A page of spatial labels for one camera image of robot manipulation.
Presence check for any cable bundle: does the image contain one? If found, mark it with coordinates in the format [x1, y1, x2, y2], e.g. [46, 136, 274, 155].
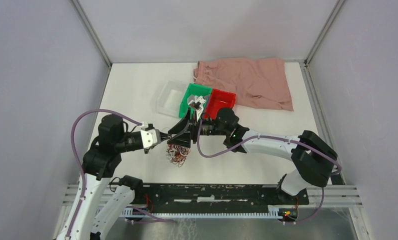
[165, 143, 192, 168]

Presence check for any red plastic bin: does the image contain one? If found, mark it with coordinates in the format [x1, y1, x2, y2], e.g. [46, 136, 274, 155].
[205, 88, 236, 119]

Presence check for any clear plastic bin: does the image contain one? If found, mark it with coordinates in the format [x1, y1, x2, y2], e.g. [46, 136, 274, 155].
[155, 80, 188, 118]

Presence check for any green plastic bin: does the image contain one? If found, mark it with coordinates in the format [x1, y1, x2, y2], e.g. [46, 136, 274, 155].
[178, 82, 213, 120]

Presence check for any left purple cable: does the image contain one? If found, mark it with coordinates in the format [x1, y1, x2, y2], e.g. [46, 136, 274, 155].
[64, 109, 175, 240]

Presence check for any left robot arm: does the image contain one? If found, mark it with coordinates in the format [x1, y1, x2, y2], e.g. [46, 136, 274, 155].
[56, 109, 179, 240]

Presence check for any pink cloth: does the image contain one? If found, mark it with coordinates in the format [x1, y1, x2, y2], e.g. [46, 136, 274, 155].
[193, 57, 294, 112]

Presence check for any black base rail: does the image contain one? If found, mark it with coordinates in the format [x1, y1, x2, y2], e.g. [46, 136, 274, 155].
[133, 183, 310, 214]

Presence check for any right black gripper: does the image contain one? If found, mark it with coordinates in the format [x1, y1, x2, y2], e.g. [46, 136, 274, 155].
[167, 107, 229, 149]

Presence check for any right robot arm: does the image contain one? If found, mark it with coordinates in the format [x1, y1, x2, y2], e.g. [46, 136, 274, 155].
[168, 107, 342, 204]

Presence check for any white slotted cable duct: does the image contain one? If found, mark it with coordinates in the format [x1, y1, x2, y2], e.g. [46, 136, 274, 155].
[119, 206, 283, 220]

